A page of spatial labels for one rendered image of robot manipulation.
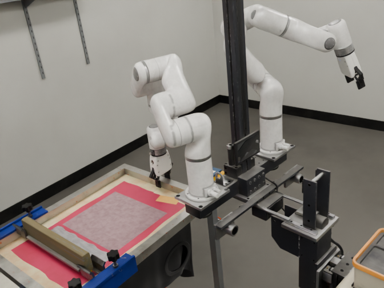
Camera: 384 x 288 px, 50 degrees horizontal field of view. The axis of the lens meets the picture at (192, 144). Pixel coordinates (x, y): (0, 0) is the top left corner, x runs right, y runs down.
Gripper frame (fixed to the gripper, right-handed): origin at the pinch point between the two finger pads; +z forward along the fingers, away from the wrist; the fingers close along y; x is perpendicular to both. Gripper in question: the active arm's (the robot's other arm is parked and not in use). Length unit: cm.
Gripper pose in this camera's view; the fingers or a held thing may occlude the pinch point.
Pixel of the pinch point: (163, 180)
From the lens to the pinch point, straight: 198.3
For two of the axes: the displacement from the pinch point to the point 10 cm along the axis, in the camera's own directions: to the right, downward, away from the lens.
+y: 6.3, -3.9, 6.7
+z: 1.0, 9.0, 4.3
